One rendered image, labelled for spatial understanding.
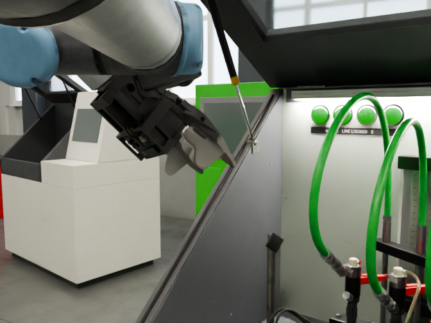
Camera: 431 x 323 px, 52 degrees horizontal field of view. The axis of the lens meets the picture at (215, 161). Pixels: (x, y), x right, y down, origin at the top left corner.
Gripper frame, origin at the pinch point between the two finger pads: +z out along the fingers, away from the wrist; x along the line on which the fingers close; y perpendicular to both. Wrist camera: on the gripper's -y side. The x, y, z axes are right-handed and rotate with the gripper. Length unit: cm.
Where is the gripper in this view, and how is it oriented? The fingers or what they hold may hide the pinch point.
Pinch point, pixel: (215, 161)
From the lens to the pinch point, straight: 68.8
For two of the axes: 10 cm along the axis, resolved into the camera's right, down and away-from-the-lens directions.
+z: 6.3, 6.7, 4.0
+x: 6.3, -1.4, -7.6
